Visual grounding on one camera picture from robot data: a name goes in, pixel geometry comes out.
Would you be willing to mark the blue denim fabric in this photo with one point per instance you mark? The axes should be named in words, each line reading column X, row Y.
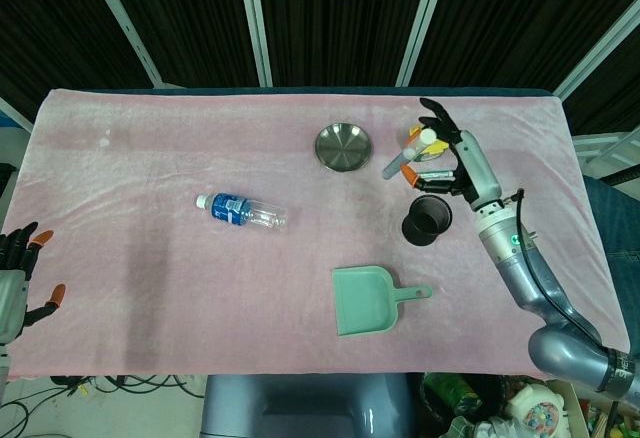
column 612, row 228

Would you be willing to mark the white frame post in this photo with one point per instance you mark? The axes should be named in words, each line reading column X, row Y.
column 15, row 114
column 422, row 23
column 255, row 23
column 125, row 28
column 597, row 45

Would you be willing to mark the white metal rack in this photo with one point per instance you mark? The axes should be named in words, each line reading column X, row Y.
column 607, row 155

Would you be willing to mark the green snack bag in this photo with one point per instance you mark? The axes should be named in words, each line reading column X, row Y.
column 450, row 390

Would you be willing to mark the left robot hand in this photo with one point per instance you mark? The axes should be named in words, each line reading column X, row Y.
column 12, row 298

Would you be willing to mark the grey blue robot torso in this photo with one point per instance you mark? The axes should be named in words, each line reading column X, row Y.
column 300, row 408

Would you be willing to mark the black mesh pen holder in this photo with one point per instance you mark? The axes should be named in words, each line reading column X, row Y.
column 425, row 228

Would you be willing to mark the transparent test tube white cap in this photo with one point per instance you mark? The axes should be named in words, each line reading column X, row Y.
column 400, row 160

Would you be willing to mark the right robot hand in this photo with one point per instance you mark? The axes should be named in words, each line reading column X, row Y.
column 477, row 163

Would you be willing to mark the round steel dish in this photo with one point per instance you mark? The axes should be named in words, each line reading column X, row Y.
column 343, row 147

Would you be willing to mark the white round toy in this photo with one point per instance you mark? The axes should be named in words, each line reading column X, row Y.
column 537, row 408

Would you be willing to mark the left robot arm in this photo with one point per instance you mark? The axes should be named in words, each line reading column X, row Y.
column 3, row 363

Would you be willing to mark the green white marker pen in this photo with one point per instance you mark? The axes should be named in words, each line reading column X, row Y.
column 435, row 174

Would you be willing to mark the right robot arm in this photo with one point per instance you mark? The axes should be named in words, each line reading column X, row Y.
column 530, row 283

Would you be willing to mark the clear bottle blue label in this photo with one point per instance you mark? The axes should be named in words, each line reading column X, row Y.
column 230, row 208

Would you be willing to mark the black pleated curtain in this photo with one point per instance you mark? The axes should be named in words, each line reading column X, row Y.
column 200, row 8

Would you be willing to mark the green plastic dustpan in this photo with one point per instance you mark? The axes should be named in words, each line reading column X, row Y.
column 362, row 303

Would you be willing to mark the pink plush table cloth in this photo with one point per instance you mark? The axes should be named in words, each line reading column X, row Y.
column 200, row 283

